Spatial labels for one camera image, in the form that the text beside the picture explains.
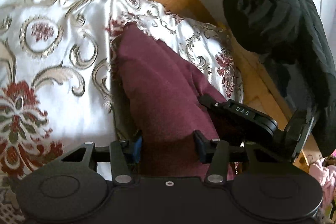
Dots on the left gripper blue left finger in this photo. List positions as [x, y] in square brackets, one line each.
[137, 143]

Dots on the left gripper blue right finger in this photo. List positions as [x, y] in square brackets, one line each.
[203, 147]

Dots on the maroon garment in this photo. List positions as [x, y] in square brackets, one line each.
[163, 91]

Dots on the pink cloth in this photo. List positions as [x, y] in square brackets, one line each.
[323, 170]

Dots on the black jacket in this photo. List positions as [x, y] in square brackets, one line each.
[289, 37]

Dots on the white floral bedspread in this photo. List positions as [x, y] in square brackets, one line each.
[57, 66]

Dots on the wooden bed frame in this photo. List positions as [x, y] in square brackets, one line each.
[211, 47]

